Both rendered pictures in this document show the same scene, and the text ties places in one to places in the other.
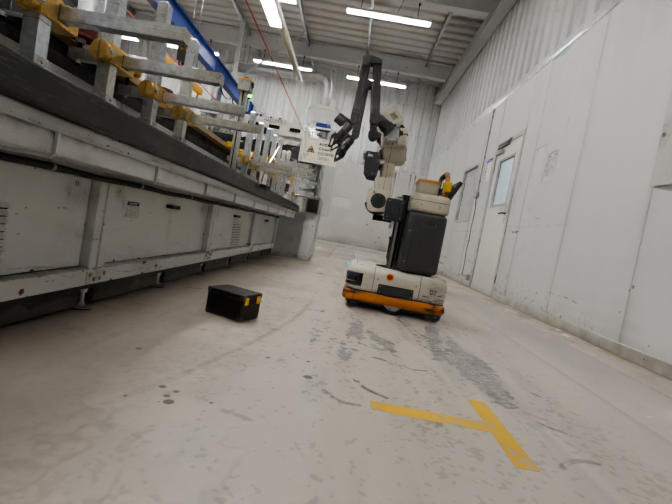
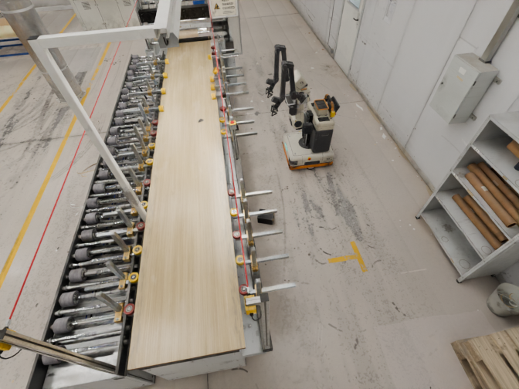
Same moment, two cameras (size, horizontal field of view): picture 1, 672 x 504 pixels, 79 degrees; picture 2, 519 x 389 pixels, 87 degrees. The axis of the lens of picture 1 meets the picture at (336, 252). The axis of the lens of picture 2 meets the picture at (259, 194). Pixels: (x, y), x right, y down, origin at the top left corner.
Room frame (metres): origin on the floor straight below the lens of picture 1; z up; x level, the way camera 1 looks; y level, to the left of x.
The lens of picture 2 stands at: (-0.12, 0.78, 2.99)
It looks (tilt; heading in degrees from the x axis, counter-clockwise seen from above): 51 degrees down; 352
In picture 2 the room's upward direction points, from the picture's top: 3 degrees counter-clockwise
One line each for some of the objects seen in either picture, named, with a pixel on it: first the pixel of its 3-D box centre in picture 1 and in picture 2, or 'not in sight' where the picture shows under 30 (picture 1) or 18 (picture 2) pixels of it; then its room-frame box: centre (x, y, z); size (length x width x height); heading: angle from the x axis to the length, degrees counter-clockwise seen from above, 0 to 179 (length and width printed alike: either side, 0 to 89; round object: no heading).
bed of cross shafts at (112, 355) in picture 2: not in sight; (140, 164); (2.85, 1.99, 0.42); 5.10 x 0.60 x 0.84; 179
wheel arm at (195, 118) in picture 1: (207, 121); (251, 194); (1.67, 0.61, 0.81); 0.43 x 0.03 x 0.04; 89
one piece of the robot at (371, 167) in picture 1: (373, 162); (291, 102); (2.95, -0.15, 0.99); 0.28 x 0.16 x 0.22; 177
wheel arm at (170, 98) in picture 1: (181, 101); (255, 214); (1.42, 0.61, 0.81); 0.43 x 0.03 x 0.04; 89
